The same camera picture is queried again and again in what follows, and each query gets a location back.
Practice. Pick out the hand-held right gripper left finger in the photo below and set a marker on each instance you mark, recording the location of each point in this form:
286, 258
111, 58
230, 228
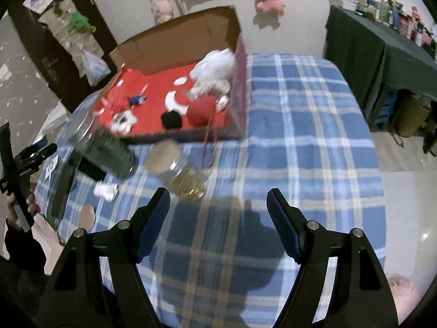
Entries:
153, 225

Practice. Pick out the red-capped tube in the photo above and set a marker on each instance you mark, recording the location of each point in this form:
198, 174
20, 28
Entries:
177, 0

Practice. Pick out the white mesh bath pouf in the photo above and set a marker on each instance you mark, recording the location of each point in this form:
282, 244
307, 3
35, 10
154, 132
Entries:
215, 65

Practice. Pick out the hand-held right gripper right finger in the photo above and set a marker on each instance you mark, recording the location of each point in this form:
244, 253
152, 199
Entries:
285, 227

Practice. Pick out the table with dark green cloth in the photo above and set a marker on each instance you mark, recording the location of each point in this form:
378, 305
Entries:
358, 47

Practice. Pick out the large glass jar dark contents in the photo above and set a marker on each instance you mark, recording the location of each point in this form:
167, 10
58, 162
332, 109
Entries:
109, 150

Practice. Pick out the green plush toy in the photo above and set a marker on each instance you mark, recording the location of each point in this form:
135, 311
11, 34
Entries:
79, 22

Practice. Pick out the dark brown door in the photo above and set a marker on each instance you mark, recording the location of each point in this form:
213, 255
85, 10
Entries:
41, 51

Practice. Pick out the olive green bag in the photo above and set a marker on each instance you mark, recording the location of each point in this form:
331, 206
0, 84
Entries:
409, 116

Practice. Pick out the white plush doll dark plaid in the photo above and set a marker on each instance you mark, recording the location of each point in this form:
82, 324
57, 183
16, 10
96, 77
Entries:
123, 121

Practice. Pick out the red soft ball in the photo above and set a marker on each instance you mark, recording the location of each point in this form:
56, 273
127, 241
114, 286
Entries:
201, 112

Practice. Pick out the row of bottles and boxes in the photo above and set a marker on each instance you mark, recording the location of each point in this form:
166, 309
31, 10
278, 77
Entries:
403, 20

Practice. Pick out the blue plaid blanket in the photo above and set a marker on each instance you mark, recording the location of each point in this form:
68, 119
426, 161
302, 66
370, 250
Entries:
290, 126

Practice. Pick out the small clear jar yellow capsules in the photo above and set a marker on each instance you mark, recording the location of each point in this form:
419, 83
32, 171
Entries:
184, 177

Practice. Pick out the person's left forearm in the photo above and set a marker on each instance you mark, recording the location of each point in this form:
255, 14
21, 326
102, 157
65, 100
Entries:
24, 249

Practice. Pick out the person's left hand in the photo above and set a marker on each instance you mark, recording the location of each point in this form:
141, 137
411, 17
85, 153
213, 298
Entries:
30, 202

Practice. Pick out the cardboard box red inside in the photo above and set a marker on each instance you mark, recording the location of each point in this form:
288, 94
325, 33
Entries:
153, 85

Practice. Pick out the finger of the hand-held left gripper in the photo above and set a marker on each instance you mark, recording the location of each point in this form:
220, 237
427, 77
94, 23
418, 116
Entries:
39, 155
41, 142

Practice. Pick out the white board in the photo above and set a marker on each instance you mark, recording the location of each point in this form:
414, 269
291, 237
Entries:
58, 116

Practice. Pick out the black flat board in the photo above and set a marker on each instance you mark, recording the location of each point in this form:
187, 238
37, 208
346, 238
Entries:
61, 191

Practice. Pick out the white cartoon sticker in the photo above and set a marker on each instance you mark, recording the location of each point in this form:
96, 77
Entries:
51, 169

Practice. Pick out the small white bunny plush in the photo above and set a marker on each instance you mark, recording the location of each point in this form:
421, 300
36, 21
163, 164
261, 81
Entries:
105, 191

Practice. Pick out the red mesh bath pouf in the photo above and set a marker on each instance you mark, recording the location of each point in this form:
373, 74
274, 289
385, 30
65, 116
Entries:
111, 105

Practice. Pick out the pink pig plush toy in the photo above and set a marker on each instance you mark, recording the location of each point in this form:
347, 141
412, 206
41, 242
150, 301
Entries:
162, 6

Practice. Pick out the pink cloth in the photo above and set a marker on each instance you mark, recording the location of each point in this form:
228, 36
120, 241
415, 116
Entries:
403, 297

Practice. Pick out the clear plastic bag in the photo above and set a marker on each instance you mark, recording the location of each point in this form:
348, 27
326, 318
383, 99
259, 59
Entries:
94, 68

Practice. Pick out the small blue fabric roll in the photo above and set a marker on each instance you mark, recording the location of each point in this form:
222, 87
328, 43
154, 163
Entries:
136, 100

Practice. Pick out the beige hanging organizer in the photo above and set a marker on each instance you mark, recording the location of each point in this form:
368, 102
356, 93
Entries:
65, 37

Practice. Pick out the black soft pompom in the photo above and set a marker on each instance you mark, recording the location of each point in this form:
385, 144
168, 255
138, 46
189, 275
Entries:
172, 120

